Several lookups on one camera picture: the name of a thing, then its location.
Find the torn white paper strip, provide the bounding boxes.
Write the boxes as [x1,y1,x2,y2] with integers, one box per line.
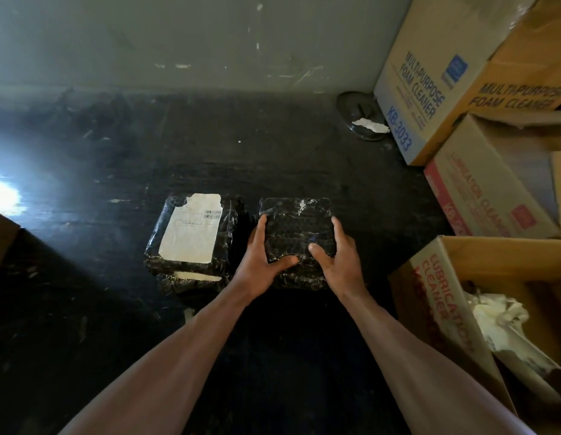
[351,117,391,134]

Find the person's left hand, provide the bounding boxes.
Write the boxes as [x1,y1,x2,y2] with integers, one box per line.
[233,214,299,300]

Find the round metal lid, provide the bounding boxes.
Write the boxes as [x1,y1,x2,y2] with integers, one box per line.
[337,91,390,142]

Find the person's right hand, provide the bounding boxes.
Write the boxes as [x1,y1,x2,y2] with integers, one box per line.
[307,216,370,300]

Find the red striped cardboard box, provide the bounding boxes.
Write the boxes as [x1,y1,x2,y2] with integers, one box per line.
[423,112,561,239]

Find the lubrication cleaner box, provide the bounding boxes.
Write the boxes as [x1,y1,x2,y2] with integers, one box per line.
[388,235,561,435]

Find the tall blue print cardboard box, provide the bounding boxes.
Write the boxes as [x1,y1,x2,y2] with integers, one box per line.
[373,0,561,167]

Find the cardboard box with diamond sticker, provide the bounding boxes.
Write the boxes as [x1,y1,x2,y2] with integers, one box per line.
[0,208,21,282]

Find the person's left forearm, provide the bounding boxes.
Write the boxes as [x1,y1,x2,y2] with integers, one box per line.
[58,285,263,435]

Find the labels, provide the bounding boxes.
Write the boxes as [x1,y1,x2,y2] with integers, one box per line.
[464,292,561,404]

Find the person's right forearm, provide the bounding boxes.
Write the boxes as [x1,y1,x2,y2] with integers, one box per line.
[342,287,535,435]

